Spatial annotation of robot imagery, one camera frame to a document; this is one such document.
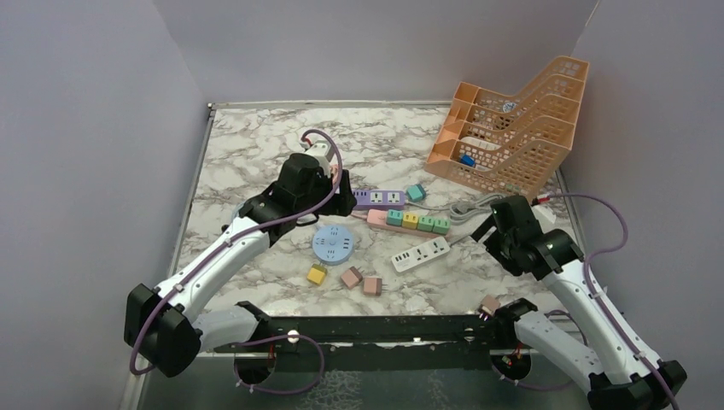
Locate dark teal plug adapter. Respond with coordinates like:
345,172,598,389
386,209,404,226

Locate green plug adapter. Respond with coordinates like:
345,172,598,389
432,218,451,236
417,216,435,232

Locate pink plug adapter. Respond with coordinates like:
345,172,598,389
363,277,383,296
340,266,364,290
476,295,501,321

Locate yellow plug adapter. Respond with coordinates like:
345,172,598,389
307,264,328,286
401,212,419,230

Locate yellow plug adapter front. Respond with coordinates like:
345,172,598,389
307,264,328,286

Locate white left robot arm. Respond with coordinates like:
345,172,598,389
124,154,356,378

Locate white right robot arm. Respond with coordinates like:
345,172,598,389
471,195,687,409

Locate purple power strip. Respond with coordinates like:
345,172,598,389
353,190,406,211

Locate pink power strip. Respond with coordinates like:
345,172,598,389
365,209,452,237

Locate round blue power socket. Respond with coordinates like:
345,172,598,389
312,225,354,266

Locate white power strip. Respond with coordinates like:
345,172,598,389
390,237,451,273

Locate orange plastic file rack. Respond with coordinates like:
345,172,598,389
424,56,590,199

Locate grey cable of purple strip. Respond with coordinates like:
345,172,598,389
405,193,509,223

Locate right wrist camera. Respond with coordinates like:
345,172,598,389
531,196,557,226

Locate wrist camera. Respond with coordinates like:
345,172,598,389
304,142,335,177
531,196,557,226

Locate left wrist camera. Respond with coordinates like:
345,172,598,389
304,142,335,177

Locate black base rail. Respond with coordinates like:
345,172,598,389
215,299,538,372

